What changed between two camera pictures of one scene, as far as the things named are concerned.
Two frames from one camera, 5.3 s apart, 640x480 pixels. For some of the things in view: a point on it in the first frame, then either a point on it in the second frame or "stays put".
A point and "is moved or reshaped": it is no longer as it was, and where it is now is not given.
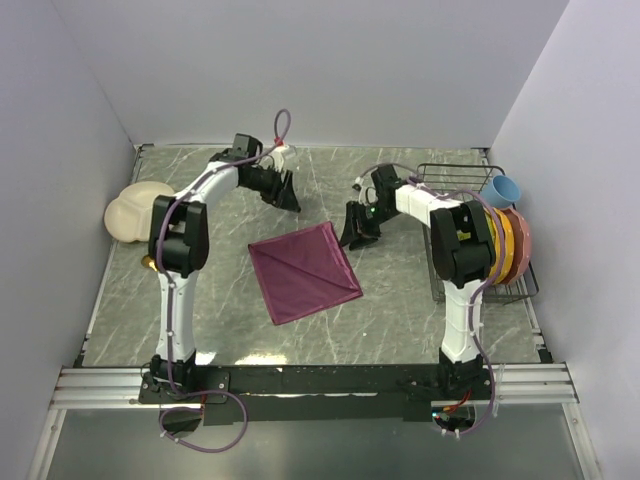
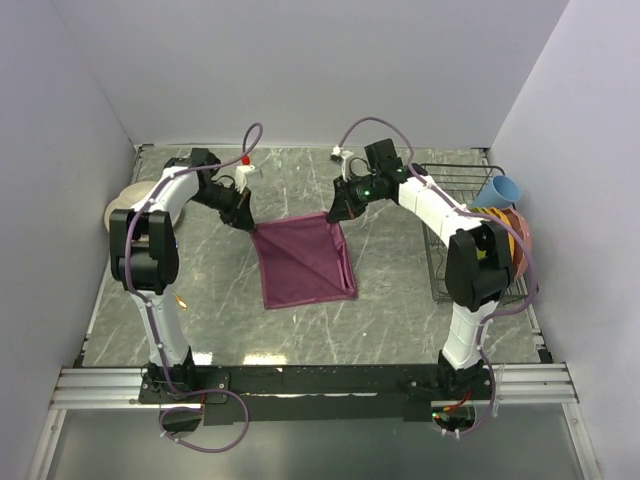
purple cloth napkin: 303,272 is moved or reshaped
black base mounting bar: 290,394 stays put
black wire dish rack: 468,178 stays put
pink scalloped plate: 523,247 stays put
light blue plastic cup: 501,192 stays put
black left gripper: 282,194 → 242,217
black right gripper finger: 352,222 → 340,210
